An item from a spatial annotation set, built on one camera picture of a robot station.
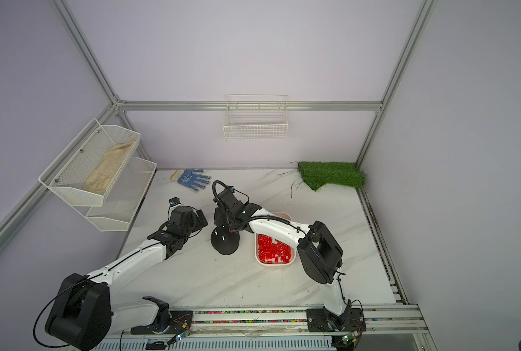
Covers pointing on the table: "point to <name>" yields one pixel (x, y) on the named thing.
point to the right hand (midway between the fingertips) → (221, 218)
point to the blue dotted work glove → (188, 177)
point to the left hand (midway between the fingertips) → (193, 220)
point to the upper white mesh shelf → (88, 168)
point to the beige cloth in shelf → (98, 180)
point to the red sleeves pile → (269, 251)
